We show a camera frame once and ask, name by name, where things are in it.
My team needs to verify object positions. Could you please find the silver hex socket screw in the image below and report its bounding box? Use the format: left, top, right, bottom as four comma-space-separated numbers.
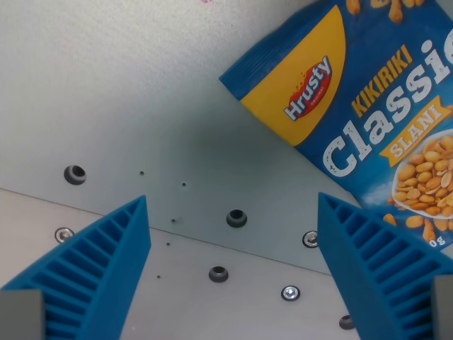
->
302, 230, 319, 249
54, 227, 75, 243
280, 285, 302, 302

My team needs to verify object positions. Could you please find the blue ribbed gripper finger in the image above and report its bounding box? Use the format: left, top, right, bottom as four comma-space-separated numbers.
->
316, 191, 453, 340
0, 194, 152, 340

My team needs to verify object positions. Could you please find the blue Hrusty peanut bag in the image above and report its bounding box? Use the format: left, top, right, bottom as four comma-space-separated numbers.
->
218, 0, 453, 259

